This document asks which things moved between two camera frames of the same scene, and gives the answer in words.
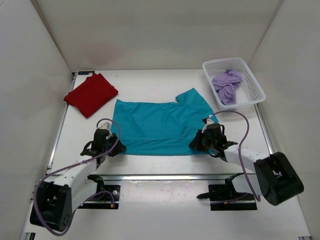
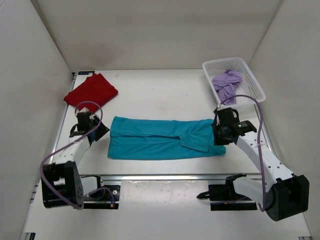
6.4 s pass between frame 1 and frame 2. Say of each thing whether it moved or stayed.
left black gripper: moved
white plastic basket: stayed
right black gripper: moved
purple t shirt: stayed
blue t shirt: moved
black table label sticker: stayed
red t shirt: stayed
